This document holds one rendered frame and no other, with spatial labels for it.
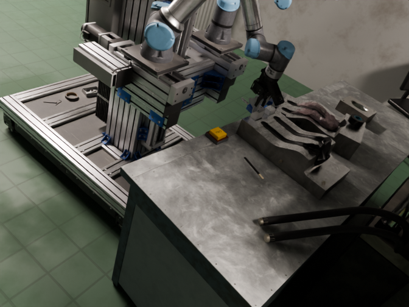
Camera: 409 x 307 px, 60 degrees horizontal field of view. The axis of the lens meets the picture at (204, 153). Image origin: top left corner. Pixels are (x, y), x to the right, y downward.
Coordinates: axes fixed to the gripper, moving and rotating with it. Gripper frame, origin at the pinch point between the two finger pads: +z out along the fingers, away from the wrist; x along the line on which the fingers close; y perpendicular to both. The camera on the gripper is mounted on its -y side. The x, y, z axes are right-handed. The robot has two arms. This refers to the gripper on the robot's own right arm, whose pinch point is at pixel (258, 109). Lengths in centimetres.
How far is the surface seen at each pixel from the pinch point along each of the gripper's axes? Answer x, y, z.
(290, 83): -234, 80, 140
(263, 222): 43, -42, 0
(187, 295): 73, -42, 28
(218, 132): 21.4, 2.8, 7.8
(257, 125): 4.6, -5.2, 3.7
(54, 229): 88, 36, 88
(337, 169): -11.2, -44.2, 3.5
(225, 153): 25.6, -7.1, 9.6
